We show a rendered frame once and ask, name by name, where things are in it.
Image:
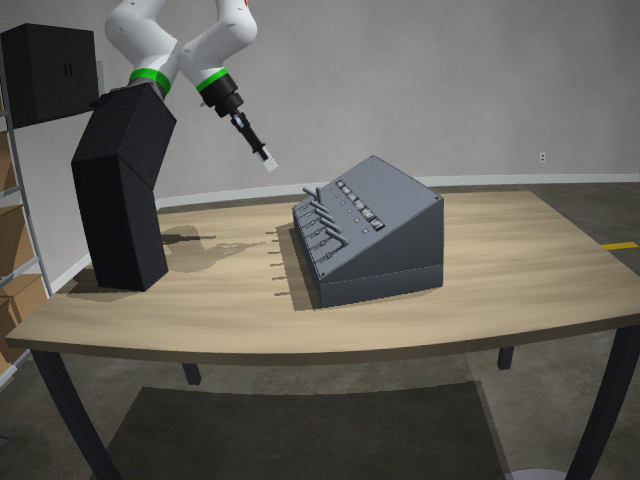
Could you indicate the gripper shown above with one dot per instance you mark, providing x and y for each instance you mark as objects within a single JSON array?
[{"x": 228, "y": 107}]

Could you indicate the grey switch console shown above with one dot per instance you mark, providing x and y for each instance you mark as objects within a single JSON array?
[{"x": 394, "y": 235}]

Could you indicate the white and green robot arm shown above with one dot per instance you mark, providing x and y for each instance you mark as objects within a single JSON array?
[{"x": 157, "y": 56}]

